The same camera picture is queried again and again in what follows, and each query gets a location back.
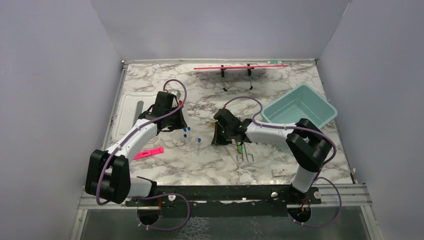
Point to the small white label box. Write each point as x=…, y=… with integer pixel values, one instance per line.
x=278, y=173

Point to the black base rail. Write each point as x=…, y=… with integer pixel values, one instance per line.
x=214, y=201

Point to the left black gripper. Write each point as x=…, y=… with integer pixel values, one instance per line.
x=181, y=123

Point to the black wire stand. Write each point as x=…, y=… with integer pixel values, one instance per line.
x=239, y=81

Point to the teal plastic bin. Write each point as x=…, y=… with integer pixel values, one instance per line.
x=300, y=102

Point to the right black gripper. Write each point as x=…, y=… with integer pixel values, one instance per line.
x=217, y=140

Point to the green handled tool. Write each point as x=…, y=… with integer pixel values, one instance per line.
x=239, y=148

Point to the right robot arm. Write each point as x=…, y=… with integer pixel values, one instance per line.
x=306, y=142

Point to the red rod on stand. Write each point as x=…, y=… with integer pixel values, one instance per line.
x=240, y=67

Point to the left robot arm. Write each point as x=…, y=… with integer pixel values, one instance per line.
x=108, y=175

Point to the metal scissors forceps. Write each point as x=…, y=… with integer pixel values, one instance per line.
x=245, y=156

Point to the white plastic lid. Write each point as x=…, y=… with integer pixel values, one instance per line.
x=131, y=105

